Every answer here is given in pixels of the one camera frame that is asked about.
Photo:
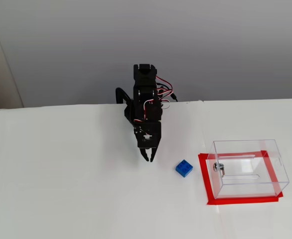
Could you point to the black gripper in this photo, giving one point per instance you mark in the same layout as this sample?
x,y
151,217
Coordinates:
x,y
154,142

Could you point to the blue lego brick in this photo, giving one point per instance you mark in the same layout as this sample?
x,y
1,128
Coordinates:
x,y
184,168

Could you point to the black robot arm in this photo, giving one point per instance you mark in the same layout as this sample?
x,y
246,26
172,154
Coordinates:
x,y
144,99

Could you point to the transparent plastic box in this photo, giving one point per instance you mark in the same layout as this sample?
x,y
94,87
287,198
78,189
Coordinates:
x,y
248,169

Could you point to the black table clamp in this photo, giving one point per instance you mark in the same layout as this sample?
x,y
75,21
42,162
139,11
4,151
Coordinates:
x,y
119,93

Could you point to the silver lock cylinder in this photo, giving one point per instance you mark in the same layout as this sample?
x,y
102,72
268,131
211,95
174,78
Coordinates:
x,y
218,168

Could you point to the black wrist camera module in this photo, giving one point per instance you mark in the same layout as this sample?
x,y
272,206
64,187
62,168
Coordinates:
x,y
151,138

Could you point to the red tape frame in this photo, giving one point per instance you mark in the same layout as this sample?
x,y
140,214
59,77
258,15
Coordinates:
x,y
235,201

